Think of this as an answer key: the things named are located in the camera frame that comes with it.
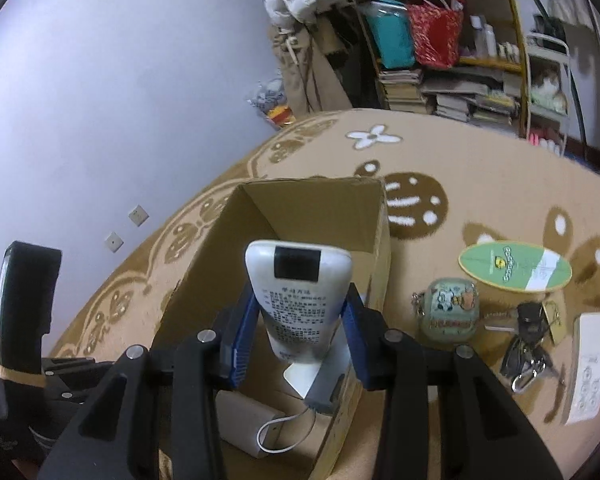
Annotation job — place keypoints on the cartoon earbuds case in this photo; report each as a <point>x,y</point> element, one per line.
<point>450,310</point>

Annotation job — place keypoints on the row of cosmetic bottles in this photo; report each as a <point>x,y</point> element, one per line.
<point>490,40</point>

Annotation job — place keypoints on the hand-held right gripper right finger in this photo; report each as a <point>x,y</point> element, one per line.
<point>355,345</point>

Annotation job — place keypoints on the red gift bag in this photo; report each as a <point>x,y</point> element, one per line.
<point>437,35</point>

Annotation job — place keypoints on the teal bag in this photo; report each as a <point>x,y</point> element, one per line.
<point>392,35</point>

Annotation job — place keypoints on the white trolley cart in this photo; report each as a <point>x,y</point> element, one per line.
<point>545,42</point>

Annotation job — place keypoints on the colourful bag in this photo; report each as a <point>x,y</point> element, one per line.
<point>272,105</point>

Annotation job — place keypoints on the white charger cube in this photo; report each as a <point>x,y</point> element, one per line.
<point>305,375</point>

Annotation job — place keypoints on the gold card key tag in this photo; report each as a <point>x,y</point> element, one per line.
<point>557,325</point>

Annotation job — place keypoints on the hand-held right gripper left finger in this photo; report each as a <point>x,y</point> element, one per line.
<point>241,350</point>

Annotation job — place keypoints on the bunch of keys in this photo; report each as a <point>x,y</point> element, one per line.
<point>527,315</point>

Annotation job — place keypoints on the white power bank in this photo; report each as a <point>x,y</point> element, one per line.
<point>240,420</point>

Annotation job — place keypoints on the green and white tissue packs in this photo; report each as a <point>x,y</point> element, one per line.
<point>547,90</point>

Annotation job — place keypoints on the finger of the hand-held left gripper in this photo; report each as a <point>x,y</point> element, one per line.
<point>72,387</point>
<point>67,364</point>

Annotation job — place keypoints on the green oval card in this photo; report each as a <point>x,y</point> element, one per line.
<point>510,265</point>

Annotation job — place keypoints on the white wall socket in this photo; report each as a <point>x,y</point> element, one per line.
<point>114,241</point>
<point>138,215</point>

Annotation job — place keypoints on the beige hanging coat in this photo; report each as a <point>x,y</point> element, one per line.
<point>305,70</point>

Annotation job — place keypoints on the stack of books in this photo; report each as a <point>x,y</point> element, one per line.
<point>405,90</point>

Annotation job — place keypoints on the cardboard box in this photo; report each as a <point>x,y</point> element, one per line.
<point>320,210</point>

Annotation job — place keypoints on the long white remote control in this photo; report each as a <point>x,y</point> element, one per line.
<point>295,310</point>

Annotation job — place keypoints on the tan flower-print blanket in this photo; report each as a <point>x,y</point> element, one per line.
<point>480,185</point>

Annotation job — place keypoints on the pink and white rolls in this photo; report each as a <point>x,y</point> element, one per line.
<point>545,141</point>

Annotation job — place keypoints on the small white remote control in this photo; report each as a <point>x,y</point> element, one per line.
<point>587,360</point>

